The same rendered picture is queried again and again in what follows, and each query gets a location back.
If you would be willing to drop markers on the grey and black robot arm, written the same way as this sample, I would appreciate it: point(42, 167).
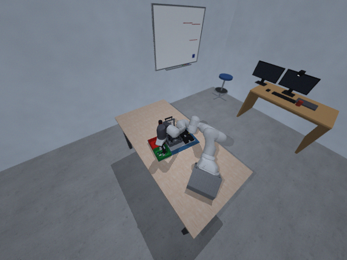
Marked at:
point(211, 135)

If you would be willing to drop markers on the red bin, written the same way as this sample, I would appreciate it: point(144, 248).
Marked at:
point(152, 142)

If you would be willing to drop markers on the green open bin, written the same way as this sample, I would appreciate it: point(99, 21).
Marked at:
point(155, 150)

